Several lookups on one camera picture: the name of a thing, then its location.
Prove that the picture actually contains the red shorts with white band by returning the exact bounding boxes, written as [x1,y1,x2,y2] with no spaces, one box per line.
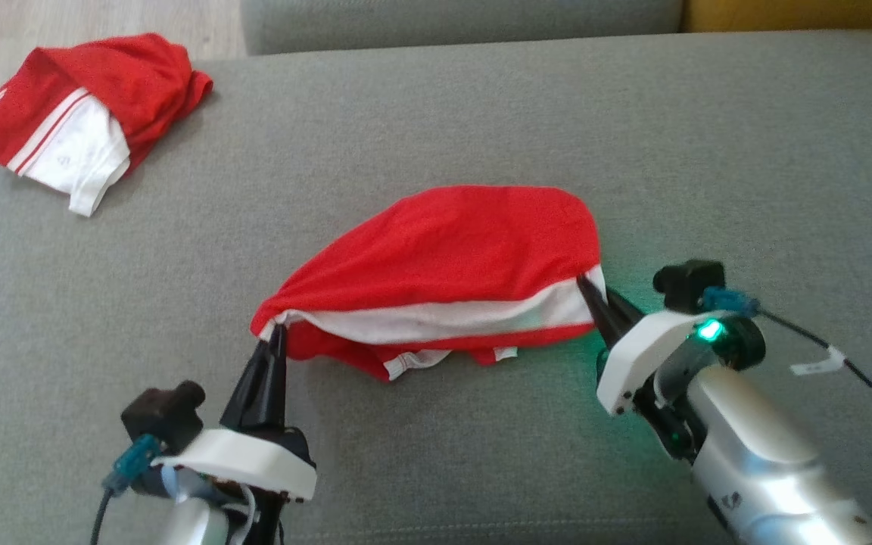
[250,184,608,382]

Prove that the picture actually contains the right black cable teal plug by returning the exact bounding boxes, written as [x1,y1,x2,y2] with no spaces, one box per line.
[701,285,872,419]

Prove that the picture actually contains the yellow sofa cushion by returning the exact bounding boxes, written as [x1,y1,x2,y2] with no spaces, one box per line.
[682,0,872,33]

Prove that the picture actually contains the grey sofa back cushion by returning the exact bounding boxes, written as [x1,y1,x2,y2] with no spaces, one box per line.
[241,0,685,55]

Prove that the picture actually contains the red jersey with white sleeves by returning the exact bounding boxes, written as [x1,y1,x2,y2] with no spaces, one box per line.
[0,33,214,218]

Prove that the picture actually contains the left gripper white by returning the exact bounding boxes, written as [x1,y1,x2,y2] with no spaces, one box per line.
[151,325,318,504]

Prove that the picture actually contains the black cable teal plug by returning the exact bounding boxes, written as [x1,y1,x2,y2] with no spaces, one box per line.
[701,285,872,419]
[90,433,163,545]

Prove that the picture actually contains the left black cable teal plug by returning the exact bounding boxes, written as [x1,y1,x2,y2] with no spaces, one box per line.
[90,433,163,545]

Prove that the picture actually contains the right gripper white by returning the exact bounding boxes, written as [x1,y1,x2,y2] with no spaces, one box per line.
[576,276,768,464]

